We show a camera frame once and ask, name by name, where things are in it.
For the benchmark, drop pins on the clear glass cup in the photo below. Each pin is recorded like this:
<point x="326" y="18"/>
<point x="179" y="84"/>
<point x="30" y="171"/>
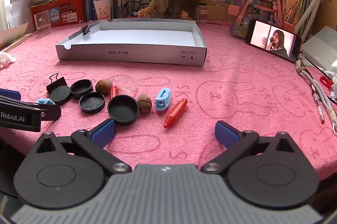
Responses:
<point x="42" y="25"/>

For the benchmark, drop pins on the wooden desk organizer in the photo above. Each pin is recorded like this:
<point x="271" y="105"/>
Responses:
<point x="218" y="11"/>

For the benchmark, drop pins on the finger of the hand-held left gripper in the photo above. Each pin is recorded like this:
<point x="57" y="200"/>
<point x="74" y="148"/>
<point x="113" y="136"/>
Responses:
<point x="10" y="94"/>
<point x="51" y="112"/>

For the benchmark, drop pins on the long red crayon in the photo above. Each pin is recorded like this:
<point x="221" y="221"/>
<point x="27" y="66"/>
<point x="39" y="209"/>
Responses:
<point x="175" y="113"/>

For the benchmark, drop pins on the large red plastic basket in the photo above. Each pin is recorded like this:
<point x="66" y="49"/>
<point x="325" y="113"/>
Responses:
<point x="65" y="11"/>

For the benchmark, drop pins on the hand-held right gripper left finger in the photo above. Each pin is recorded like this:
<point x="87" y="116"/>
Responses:
<point x="104" y="133"/>

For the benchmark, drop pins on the large black binder clip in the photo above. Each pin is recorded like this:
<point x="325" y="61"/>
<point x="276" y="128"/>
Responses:
<point x="56" y="83"/>

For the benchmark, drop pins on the white cardboard box tray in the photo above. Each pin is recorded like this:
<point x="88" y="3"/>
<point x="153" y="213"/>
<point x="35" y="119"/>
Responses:
<point x="131" y="36"/>

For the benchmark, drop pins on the white pipe frame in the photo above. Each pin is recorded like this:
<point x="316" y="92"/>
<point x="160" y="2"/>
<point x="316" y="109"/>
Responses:
<point x="313" y="3"/>

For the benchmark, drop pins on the pink triangular toy house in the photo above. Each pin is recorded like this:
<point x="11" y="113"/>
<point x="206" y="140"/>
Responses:
<point x="259" y="2"/>

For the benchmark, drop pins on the white cat print paper cup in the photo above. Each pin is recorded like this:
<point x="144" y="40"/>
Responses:
<point x="102" y="10"/>

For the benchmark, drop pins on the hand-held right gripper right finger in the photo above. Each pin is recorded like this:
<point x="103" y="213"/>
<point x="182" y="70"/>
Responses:
<point x="226" y="133"/>

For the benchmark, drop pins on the small black binder clip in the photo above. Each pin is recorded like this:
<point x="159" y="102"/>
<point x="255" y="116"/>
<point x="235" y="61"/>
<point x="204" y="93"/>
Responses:
<point x="86" y="29"/>

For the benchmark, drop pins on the black smartphone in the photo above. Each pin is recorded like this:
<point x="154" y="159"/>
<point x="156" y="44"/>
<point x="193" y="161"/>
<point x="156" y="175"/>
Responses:
<point x="272" y="40"/>

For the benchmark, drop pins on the pink rabbit print cloth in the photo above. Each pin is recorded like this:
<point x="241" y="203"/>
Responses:
<point x="237" y="87"/>

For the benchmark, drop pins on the red scissors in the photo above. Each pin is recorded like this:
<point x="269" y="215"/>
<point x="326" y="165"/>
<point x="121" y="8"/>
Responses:
<point x="326" y="81"/>

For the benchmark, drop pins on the small white jar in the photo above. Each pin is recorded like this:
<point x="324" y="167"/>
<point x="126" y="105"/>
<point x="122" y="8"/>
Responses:
<point x="202" y="15"/>

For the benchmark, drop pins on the clear plastic dome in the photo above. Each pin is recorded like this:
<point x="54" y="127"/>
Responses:
<point x="127" y="87"/>

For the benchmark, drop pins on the black miniature bicycle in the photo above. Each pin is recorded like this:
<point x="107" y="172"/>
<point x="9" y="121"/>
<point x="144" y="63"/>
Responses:
<point x="131" y="6"/>

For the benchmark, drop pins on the large black round cap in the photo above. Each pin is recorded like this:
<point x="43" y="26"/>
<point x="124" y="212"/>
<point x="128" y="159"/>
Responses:
<point x="123" y="110"/>

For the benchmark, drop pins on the white plastic folder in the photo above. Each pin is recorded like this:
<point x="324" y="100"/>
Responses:
<point x="321" y="47"/>

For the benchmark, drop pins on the crumpled white tissue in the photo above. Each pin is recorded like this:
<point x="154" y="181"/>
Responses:
<point x="5" y="59"/>

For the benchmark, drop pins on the row of glossy booklets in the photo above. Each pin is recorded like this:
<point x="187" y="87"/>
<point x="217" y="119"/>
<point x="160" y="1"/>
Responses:
<point x="297" y="0"/>

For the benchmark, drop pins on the wooden board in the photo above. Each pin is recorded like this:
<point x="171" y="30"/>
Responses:
<point x="18" y="43"/>

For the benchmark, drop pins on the brown cardboard box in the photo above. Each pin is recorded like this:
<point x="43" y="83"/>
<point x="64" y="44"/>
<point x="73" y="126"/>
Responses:
<point x="330" y="7"/>

